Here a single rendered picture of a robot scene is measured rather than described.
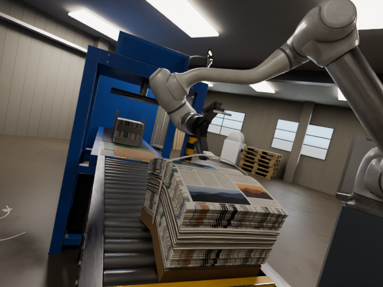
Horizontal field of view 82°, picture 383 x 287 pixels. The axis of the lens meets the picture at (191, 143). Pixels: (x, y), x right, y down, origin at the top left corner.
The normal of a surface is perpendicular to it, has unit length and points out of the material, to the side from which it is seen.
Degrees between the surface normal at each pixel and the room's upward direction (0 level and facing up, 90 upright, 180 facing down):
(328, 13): 84
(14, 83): 90
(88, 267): 0
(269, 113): 90
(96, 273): 0
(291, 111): 90
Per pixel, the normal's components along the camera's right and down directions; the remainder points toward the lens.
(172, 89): 0.20, 0.31
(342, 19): -0.20, -0.11
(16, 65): 0.79, 0.24
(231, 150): -0.60, -0.07
